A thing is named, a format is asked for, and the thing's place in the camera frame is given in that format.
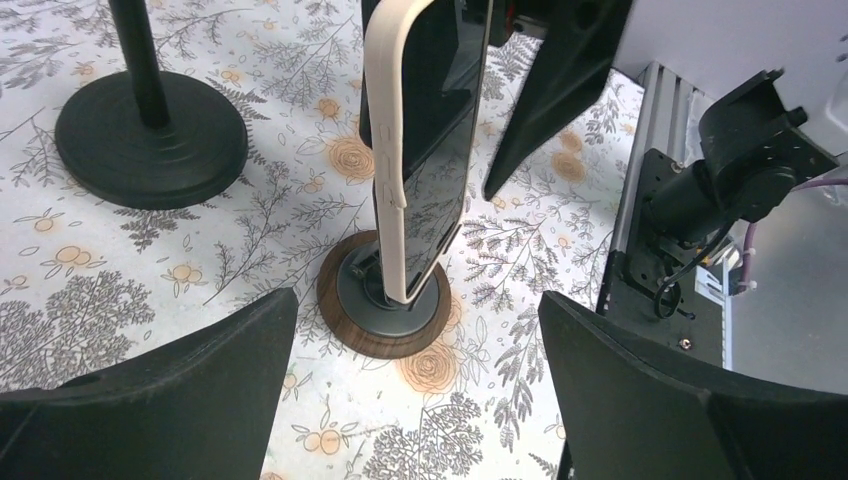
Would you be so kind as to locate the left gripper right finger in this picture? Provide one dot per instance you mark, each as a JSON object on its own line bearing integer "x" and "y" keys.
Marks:
{"x": 635, "y": 409}

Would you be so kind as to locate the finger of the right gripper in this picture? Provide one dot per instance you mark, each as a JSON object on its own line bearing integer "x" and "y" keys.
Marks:
{"x": 580, "y": 40}

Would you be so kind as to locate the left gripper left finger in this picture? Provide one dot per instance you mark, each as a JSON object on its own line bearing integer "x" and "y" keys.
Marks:
{"x": 199, "y": 407}

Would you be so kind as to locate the phone with beige case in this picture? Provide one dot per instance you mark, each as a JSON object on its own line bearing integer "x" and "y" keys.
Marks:
{"x": 424, "y": 63}

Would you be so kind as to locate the wooden base phone stand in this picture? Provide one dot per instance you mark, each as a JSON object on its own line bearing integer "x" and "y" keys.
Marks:
{"x": 354, "y": 306}

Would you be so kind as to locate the black phone stand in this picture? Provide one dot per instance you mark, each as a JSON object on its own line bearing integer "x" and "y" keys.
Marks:
{"x": 148, "y": 139}

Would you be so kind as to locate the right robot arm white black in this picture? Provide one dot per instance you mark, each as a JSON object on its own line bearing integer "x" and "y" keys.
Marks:
{"x": 777, "y": 70}

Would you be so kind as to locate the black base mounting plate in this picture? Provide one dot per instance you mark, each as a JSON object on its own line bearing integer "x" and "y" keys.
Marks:
{"x": 646, "y": 289}

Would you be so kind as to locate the floral patterned table mat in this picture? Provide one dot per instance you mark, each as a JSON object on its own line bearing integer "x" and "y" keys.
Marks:
{"x": 86, "y": 284}

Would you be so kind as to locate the aluminium frame rail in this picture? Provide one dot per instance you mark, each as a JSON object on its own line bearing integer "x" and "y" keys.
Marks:
{"x": 661, "y": 125}

